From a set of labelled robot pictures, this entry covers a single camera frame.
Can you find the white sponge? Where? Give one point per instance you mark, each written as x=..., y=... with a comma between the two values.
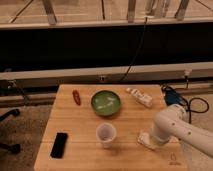
x=145, y=139

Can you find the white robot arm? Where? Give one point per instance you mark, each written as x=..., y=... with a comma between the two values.
x=169, y=122

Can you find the green ceramic bowl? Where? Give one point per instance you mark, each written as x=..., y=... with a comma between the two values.
x=105, y=103

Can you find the white toy block piece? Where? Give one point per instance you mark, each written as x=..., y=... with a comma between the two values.
x=141, y=97

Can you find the wooden table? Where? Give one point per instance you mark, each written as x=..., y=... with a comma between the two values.
x=77, y=139

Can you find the translucent plastic cup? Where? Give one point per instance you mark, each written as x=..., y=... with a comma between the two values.
x=106, y=133

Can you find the blue device on floor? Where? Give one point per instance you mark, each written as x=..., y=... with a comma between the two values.
x=172, y=97

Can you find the black rectangular remote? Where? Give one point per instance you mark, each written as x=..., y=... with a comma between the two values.
x=59, y=145

